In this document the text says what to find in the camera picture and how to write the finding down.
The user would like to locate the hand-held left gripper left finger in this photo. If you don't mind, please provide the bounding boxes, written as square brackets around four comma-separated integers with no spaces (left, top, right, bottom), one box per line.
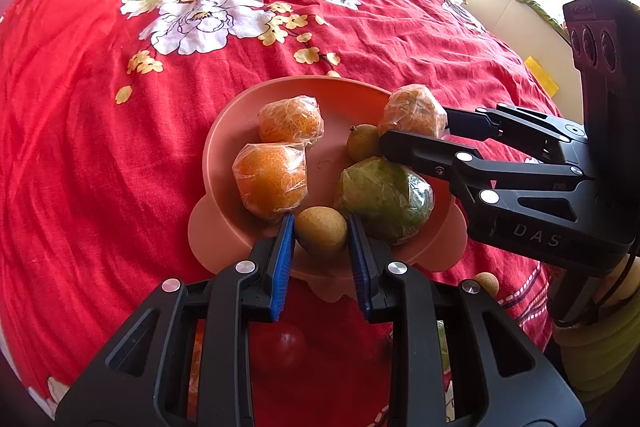
[55,213,296,427]

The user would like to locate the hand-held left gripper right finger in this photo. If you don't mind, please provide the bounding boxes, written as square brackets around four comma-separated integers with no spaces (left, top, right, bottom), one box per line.
[346,213,586,427]

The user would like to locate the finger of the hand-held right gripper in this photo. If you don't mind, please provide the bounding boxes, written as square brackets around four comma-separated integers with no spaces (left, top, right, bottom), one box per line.
[445,104,587,158]
[379,131,584,214]

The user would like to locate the plastic-wrapped orange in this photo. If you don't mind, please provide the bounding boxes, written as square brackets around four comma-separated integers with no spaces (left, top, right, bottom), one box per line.
[231,142,308,223]
[187,319,207,423]
[258,95,325,150]
[377,84,447,140]

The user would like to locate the brown longan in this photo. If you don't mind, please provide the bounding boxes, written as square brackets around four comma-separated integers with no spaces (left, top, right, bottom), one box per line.
[472,272,501,300]
[347,124,383,162]
[294,206,349,260]

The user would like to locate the plastic-wrapped green fruit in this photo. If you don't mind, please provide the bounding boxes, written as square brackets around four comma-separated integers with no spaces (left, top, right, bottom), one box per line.
[334,157,435,245]
[436,319,453,373]

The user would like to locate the pink plastic bowl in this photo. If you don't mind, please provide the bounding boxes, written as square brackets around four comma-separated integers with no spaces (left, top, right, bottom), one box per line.
[188,76,468,303]

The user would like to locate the person's right forearm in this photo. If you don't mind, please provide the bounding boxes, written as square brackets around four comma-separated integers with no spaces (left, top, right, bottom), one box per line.
[547,252,640,408]

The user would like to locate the red cherry tomato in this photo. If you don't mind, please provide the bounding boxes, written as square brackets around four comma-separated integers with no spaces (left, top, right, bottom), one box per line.
[250,324,308,373]

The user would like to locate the red floral blanket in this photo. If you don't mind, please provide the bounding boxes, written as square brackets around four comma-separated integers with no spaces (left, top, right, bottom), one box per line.
[0,0,566,427]

